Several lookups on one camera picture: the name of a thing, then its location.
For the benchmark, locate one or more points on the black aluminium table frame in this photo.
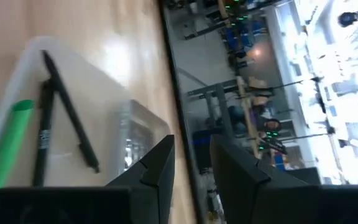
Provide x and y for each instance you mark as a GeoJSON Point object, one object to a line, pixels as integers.
{"type": "Point", "coordinates": [179, 93]}

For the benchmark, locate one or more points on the black pen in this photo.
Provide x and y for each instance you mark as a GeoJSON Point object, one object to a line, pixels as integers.
{"type": "Point", "coordinates": [70, 109]}
{"type": "Point", "coordinates": [44, 133]}

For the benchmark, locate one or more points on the clear plastic supply box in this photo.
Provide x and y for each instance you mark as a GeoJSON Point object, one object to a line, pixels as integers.
{"type": "Point", "coordinates": [98, 102]}

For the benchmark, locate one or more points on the green highlighter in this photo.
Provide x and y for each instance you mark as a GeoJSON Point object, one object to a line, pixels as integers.
{"type": "Point", "coordinates": [8, 146]}

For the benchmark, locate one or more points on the clear studded box lid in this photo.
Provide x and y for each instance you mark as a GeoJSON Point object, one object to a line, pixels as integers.
{"type": "Point", "coordinates": [141, 137]}

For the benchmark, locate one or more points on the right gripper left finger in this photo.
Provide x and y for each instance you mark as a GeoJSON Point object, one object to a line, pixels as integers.
{"type": "Point", "coordinates": [73, 205]}

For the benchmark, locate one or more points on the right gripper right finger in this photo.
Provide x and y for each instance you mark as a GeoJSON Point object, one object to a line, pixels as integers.
{"type": "Point", "coordinates": [259, 199]}

